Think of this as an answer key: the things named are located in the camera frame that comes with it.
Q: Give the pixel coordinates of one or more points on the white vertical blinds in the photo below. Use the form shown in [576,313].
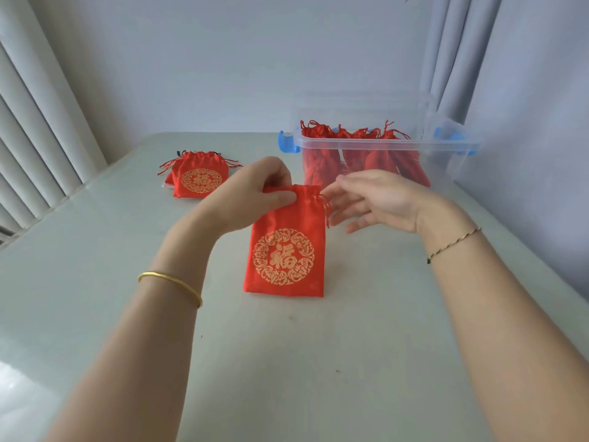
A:
[37,124]

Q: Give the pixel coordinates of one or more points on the grey curtain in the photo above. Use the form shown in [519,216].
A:
[529,64]

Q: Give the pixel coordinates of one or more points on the person's left hand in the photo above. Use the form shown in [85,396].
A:
[244,197]

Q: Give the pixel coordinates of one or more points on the person's right hand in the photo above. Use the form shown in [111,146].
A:
[395,200]

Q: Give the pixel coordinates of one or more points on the person's right forearm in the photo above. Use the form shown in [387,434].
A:
[515,345]

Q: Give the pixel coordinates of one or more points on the gold bangle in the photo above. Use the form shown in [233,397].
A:
[170,278]

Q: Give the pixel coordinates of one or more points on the person's left forearm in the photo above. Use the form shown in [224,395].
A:
[129,377]

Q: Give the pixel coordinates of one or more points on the clear plastic storage box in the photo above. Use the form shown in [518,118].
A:
[414,144]

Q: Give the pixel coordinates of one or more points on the metal railing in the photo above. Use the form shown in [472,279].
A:
[5,234]

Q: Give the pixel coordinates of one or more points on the stack of red pouches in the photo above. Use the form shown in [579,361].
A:
[184,190]
[169,179]

